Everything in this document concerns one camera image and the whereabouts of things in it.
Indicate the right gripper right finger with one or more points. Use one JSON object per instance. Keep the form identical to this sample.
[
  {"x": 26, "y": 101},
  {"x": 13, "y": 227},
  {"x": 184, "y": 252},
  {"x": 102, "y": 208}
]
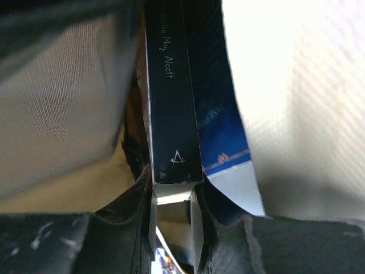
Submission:
[{"x": 222, "y": 233}]

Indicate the cream canvas backpack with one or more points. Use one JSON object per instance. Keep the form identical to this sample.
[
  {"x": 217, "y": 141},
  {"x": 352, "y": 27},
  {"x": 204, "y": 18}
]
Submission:
[{"x": 72, "y": 130}]

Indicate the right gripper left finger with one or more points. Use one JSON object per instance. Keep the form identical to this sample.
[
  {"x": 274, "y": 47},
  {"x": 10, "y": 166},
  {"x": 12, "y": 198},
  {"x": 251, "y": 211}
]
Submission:
[{"x": 119, "y": 236}]

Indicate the blue orange book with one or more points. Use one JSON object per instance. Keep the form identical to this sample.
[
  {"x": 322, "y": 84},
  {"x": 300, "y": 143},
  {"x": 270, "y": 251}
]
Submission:
[{"x": 225, "y": 153}]

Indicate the floral white book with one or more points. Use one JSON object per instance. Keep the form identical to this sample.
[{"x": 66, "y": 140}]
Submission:
[{"x": 169, "y": 115}]

